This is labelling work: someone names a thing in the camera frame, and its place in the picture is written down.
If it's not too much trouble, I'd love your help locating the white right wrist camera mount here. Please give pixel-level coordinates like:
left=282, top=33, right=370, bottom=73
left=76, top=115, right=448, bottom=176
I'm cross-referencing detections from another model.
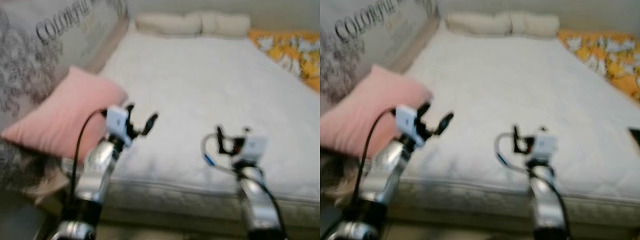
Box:
left=530, top=134, right=558, bottom=163
left=232, top=134, right=268, bottom=168

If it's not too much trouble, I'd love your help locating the pink pillow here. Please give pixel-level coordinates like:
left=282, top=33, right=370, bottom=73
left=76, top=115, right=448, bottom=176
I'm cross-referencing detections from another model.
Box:
left=320, top=65, right=433, bottom=158
left=0, top=65, right=128, bottom=161

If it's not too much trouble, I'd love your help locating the beige bolster pillow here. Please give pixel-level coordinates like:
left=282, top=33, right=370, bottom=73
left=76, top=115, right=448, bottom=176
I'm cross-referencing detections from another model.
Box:
left=135, top=12, right=203, bottom=37
left=200, top=11, right=251, bottom=38
left=445, top=12, right=513, bottom=37
left=510, top=11, right=560, bottom=38

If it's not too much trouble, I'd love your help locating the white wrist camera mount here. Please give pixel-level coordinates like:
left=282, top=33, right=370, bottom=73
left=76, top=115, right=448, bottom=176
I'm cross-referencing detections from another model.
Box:
left=395, top=105, right=421, bottom=146
left=232, top=134, right=268, bottom=168
left=530, top=134, right=558, bottom=163
left=106, top=106, right=132, bottom=147

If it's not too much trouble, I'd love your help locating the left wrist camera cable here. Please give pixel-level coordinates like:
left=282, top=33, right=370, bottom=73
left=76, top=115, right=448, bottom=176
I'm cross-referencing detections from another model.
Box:
left=70, top=109, right=108, bottom=201
left=350, top=107, right=398, bottom=211

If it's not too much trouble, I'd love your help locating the white quilted mattress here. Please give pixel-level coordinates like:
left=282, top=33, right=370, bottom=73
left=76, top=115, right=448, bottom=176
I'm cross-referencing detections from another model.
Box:
left=380, top=22, right=640, bottom=221
left=60, top=22, right=321, bottom=221

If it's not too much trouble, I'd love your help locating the orange cartoon print blanket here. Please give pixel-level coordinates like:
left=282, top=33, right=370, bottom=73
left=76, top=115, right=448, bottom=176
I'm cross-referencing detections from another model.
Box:
left=557, top=29, right=640, bottom=103
left=248, top=29, right=321, bottom=93

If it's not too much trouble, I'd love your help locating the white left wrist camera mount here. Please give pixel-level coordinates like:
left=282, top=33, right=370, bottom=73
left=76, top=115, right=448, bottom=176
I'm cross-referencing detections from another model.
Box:
left=395, top=105, right=421, bottom=146
left=106, top=106, right=132, bottom=147

